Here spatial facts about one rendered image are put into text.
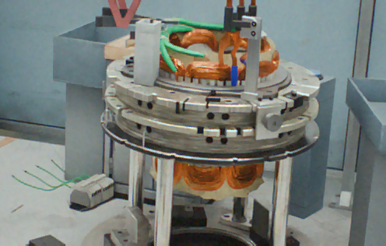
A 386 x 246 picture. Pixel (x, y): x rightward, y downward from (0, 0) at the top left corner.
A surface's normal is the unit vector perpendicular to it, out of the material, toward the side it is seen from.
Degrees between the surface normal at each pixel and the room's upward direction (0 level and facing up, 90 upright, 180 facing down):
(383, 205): 90
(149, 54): 90
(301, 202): 90
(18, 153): 0
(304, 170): 90
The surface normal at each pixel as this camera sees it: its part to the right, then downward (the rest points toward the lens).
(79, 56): -0.33, 0.26
